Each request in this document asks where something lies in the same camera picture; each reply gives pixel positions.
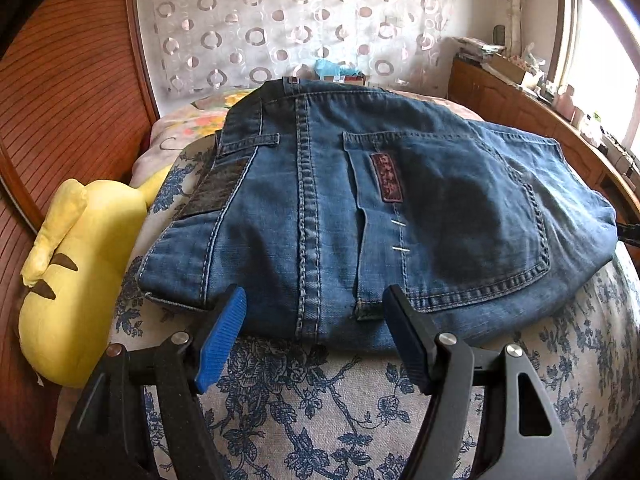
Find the yellow plush toy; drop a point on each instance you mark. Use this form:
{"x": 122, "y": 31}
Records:
{"x": 75, "y": 285}

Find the window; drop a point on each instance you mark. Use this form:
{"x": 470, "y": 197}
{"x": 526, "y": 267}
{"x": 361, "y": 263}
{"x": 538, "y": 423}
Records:
{"x": 600, "y": 70}

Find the pink yellow floral pillow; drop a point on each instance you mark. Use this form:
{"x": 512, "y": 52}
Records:
{"x": 195, "y": 120}

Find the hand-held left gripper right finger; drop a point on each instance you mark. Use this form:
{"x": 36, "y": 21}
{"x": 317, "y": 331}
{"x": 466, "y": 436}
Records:
{"x": 402, "y": 335}

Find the pile of papers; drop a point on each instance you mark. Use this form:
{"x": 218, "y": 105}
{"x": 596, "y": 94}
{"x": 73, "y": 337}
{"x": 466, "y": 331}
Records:
{"x": 477, "y": 49}

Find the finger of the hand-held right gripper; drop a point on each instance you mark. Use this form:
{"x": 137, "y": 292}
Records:
{"x": 630, "y": 234}

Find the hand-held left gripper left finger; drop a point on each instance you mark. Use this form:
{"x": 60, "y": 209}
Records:
{"x": 222, "y": 335}

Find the blue floral bed sheet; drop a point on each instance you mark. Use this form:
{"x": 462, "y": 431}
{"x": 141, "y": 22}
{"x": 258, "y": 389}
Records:
{"x": 310, "y": 410}

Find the wooden cabinet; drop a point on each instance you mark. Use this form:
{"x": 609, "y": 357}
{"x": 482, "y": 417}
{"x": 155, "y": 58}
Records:
{"x": 530, "y": 115}

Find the wooden headboard panel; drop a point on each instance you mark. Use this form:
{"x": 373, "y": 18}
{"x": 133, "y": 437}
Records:
{"x": 65, "y": 110}

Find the light blue plastic packet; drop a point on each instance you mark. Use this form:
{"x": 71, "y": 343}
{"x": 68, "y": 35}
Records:
{"x": 335, "y": 67}

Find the cardboard box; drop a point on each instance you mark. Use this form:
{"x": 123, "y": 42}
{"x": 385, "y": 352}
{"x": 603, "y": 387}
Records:
{"x": 515, "y": 67}

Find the white window curtain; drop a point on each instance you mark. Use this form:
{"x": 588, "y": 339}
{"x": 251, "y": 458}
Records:
{"x": 512, "y": 0}

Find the pink bottle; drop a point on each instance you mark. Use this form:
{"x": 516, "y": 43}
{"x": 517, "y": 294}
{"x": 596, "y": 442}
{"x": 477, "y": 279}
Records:
{"x": 565, "y": 102}

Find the circle patterned sheer cloth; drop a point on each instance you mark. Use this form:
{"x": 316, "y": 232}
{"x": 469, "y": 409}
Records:
{"x": 280, "y": 20}

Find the blue denim pants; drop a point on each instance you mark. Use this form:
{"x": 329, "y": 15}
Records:
{"x": 325, "y": 200}

